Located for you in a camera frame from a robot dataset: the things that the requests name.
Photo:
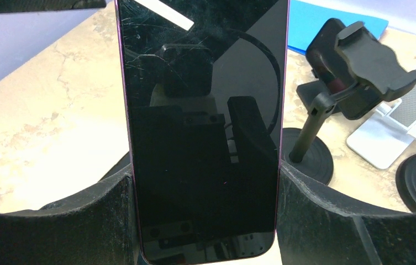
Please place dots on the white silver phone stand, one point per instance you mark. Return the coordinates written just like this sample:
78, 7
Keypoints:
383, 137

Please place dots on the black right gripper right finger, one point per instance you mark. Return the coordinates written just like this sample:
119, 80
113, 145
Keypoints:
319, 225

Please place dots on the black folding phone stand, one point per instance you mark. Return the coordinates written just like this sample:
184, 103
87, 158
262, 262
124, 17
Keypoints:
308, 91

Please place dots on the black round base phone stand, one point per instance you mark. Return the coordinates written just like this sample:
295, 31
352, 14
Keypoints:
188, 134

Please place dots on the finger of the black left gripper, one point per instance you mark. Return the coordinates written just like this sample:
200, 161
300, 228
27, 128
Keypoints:
21, 6

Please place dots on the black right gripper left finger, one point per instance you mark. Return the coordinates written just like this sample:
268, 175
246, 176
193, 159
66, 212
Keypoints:
94, 226

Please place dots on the black phone purple edge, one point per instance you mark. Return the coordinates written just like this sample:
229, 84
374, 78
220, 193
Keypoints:
178, 225

